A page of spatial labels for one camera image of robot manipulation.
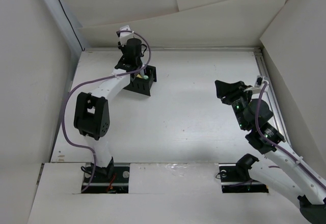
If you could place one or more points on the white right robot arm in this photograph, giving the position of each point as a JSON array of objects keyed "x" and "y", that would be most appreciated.
[{"x": 289, "y": 175}]

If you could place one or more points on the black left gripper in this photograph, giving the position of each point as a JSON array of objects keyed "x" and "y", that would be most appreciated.
[{"x": 123, "y": 49}]

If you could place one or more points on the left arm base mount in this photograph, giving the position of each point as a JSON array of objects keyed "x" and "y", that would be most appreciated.
[{"x": 113, "y": 179}]

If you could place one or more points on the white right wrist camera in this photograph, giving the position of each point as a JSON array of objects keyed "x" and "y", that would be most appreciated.
[{"x": 261, "y": 83}]

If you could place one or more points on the black slotted organizer box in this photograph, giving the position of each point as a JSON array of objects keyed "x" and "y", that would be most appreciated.
[{"x": 142, "y": 85}]

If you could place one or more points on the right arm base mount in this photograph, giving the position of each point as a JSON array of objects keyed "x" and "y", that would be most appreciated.
[{"x": 235, "y": 178}]

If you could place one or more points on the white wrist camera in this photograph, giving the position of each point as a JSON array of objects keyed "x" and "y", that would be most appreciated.
[
  {"x": 124, "y": 34},
  {"x": 261, "y": 83}
]

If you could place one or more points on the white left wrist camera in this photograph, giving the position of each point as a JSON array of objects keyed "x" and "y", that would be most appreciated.
[{"x": 124, "y": 34}]

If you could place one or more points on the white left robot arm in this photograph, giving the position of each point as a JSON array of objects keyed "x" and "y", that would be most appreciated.
[{"x": 92, "y": 117}]

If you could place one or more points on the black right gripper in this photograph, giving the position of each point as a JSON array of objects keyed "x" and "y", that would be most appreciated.
[{"x": 231, "y": 90}]

